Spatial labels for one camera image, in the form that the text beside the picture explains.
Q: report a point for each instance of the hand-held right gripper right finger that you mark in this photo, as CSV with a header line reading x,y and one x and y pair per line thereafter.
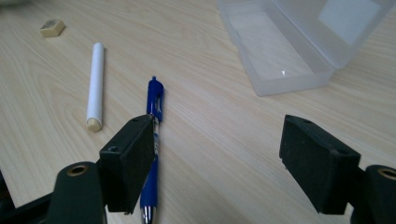
x,y
317,168

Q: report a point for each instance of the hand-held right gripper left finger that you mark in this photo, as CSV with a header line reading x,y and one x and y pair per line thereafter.
x,y
124,161

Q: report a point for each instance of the blue pen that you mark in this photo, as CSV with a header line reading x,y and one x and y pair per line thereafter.
x,y
154,93

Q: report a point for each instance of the white stick with beige tip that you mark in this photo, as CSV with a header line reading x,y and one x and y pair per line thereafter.
x,y
96,81

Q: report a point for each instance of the clear plastic pencil box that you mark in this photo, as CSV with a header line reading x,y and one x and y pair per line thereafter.
x,y
280,56

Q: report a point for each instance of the beige eraser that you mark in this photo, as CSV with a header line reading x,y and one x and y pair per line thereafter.
x,y
52,28

